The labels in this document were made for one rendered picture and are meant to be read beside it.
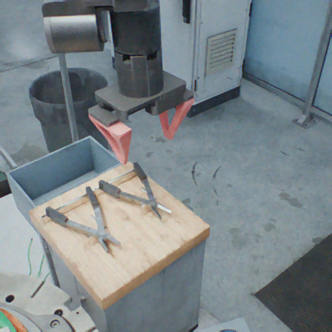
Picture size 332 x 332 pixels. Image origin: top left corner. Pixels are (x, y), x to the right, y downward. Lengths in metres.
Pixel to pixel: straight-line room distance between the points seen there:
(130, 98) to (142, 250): 0.21
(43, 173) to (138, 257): 0.28
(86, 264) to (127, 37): 0.29
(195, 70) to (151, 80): 2.14
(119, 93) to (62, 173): 0.31
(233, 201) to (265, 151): 0.51
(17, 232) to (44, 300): 0.54
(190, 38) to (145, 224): 2.02
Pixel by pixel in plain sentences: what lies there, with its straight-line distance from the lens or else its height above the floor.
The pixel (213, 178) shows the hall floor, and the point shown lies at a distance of 2.31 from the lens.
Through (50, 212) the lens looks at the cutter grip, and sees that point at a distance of 0.59.
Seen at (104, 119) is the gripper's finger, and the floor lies 1.24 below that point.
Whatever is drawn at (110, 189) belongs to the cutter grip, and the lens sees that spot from 0.62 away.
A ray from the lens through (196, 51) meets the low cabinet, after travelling 2.58.
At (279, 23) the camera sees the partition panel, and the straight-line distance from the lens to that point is 2.84.
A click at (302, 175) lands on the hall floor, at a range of 2.44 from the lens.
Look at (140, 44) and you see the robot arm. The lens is 0.47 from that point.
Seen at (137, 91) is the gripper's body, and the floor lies 1.27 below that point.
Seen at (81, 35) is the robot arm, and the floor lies 1.34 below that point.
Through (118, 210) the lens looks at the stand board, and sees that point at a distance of 0.62.
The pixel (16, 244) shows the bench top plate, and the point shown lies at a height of 0.78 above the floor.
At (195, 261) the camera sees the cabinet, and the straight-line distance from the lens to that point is 0.64.
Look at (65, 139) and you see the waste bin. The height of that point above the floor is 0.35.
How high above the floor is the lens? 1.51
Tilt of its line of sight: 39 degrees down
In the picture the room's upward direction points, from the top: straight up
